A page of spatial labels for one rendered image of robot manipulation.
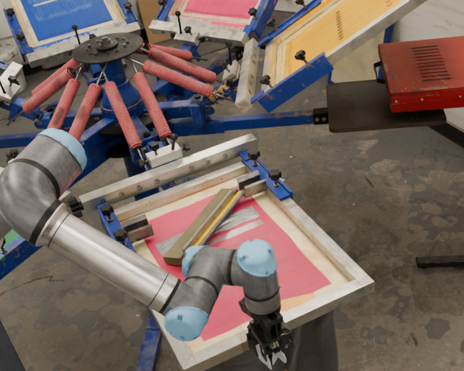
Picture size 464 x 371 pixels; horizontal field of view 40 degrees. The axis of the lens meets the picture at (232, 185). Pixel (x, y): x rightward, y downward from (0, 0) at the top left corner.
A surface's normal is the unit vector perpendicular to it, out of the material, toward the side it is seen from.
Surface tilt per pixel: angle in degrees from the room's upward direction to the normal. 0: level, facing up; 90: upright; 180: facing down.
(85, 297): 0
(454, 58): 0
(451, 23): 90
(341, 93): 0
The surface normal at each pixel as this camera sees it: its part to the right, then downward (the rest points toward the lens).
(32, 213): 0.11, -0.14
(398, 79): -0.14, -0.81
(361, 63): -0.91, 0.18
